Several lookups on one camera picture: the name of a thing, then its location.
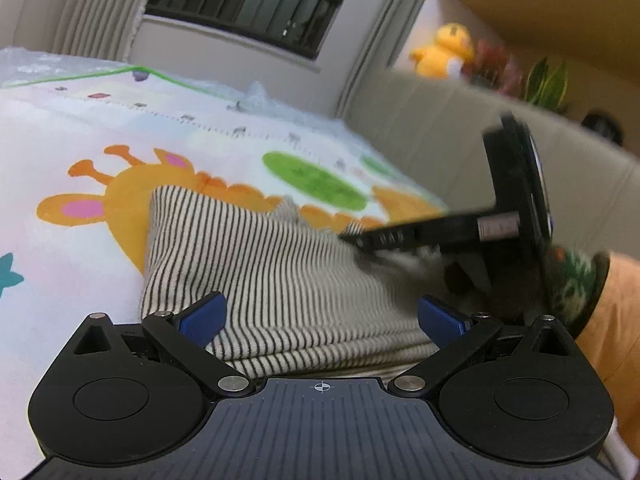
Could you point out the orange right sleeve forearm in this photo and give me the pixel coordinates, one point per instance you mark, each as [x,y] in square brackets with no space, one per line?
[610,341]

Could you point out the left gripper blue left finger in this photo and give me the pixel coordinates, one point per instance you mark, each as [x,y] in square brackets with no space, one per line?
[203,320]

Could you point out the yellow plush duck toy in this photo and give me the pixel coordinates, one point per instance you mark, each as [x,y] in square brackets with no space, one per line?
[446,55]

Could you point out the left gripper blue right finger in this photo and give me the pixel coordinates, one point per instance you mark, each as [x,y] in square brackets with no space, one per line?
[440,322]

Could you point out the beige padded headboard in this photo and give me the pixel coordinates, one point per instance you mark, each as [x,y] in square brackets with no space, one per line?
[431,130]

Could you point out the colourful cartoon animal blanket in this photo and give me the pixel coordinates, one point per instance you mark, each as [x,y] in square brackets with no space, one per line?
[80,160]

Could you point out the right beige curtain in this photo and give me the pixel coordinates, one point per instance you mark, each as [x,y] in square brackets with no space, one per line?
[390,30]

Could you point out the beige striped knit garment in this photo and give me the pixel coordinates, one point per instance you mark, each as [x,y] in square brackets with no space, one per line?
[300,301]

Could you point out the right gloved hand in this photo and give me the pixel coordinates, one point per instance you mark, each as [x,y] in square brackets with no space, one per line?
[567,285]

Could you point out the beige curtain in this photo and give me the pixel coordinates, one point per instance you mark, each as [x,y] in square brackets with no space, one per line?
[102,29]
[390,30]

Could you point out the red flower plant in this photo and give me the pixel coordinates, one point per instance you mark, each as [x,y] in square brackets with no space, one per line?
[494,68]

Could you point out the green leafy plant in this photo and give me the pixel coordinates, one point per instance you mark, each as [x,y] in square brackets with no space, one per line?
[546,86]

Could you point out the left beige curtain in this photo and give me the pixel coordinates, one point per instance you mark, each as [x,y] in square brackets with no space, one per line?
[102,29]

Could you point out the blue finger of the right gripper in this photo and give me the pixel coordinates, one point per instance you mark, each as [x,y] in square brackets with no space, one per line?
[401,236]

